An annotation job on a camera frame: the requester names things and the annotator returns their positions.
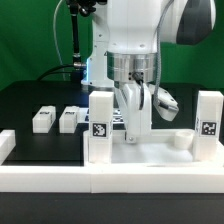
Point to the white desk top tray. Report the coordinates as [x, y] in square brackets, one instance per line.
[163, 147]

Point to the white U-shaped fence wall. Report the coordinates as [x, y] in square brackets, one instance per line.
[106, 178]

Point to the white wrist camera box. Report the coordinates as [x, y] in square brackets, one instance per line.
[167, 106]

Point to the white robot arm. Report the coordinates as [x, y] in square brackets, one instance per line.
[126, 52]

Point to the fiducial marker sheet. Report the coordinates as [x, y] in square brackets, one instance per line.
[83, 116]

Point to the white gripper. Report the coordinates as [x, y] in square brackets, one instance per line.
[134, 102]

